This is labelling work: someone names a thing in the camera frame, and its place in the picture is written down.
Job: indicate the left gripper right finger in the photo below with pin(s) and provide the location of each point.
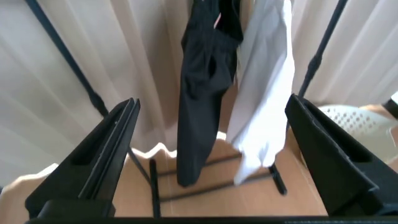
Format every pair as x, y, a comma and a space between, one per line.
335, 168

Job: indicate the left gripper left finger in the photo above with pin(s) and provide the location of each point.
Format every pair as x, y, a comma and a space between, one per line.
93, 168

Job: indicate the white garment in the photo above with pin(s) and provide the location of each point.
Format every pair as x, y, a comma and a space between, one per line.
264, 93

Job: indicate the black shorts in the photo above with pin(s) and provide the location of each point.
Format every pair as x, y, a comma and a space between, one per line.
202, 93

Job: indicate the white laundry basket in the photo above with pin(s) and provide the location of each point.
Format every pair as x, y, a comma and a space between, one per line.
363, 124

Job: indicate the black clothes rack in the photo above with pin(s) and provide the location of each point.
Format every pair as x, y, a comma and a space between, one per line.
320, 53

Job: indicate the pink clothes hanger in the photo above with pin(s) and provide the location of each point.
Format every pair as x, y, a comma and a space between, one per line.
217, 20

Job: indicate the white curtain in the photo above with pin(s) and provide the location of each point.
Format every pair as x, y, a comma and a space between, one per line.
124, 62

